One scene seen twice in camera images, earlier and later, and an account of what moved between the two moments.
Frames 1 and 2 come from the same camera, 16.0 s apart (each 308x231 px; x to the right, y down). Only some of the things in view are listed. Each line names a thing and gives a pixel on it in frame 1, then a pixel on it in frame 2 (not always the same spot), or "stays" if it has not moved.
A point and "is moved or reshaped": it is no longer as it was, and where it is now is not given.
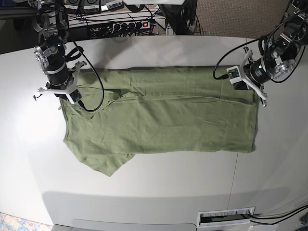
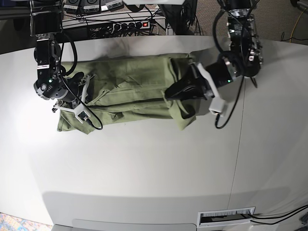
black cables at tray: x=295 y=211 stays
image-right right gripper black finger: x=241 y=85 to x=193 y=85
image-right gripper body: x=254 y=72 to x=219 y=74
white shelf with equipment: x=117 y=18 stays
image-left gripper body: x=62 y=81 to x=80 y=84
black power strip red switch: x=122 y=26 stays
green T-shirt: x=155 y=110 is moved or reshaped
